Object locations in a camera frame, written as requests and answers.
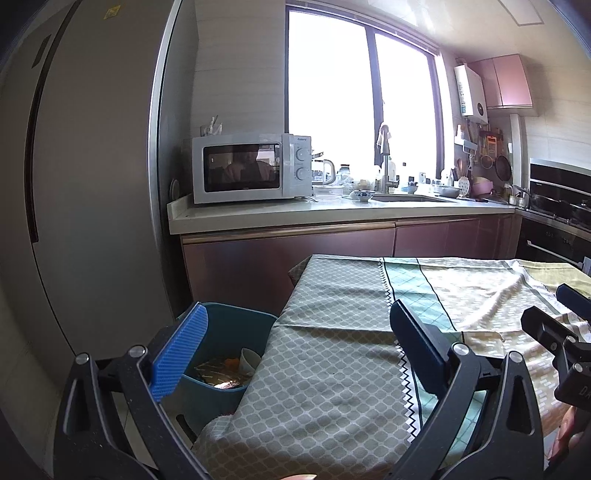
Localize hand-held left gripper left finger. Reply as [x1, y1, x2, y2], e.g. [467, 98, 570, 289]
[53, 302, 213, 480]

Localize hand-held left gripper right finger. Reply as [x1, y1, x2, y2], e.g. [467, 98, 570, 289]
[390, 299, 559, 480]

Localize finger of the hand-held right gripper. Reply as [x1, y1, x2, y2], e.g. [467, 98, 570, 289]
[556, 284, 591, 319]
[522, 306, 591, 384]

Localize gold foil wrapper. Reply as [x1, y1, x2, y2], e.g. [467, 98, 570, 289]
[194, 355, 252, 391]

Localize blue trash bin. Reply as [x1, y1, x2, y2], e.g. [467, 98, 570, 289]
[175, 302, 280, 444]

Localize person's right hand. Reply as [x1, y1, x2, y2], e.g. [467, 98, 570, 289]
[549, 408, 578, 467]

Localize yellow cloth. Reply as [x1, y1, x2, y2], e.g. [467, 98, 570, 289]
[519, 259, 591, 296]

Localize black built-in oven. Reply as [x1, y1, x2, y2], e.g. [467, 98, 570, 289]
[515, 217, 591, 271]

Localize patterned patchwork tablecloth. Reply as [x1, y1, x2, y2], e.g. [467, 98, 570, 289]
[191, 255, 591, 480]

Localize black wok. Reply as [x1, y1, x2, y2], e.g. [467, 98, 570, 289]
[531, 194, 573, 215]

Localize black range hood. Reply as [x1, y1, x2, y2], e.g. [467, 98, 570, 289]
[529, 158, 591, 222]

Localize purple lower kitchen cabinets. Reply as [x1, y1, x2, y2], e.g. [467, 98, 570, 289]
[180, 215, 520, 319]

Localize steel kitchen sink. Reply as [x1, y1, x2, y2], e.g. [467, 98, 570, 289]
[372, 193, 458, 204]

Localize white kitchen countertop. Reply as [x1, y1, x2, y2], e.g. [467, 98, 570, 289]
[167, 191, 518, 235]

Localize grey refrigerator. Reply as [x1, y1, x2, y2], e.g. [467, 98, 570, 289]
[0, 0, 199, 416]

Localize steel kitchen faucet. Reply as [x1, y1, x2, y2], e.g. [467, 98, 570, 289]
[376, 124, 400, 195]

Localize white microwave oven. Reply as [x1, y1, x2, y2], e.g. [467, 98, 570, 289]
[191, 133, 314, 205]

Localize pink upper kitchen cabinet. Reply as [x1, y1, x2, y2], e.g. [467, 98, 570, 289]
[468, 54, 536, 110]

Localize white water heater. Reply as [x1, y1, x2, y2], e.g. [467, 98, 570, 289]
[454, 64, 489, 124]

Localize kitchen window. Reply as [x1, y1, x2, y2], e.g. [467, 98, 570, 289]
[285, 7, 446, 185]

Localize glass kettle white handle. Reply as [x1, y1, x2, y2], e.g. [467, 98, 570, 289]
[311, 150, 338, 188]

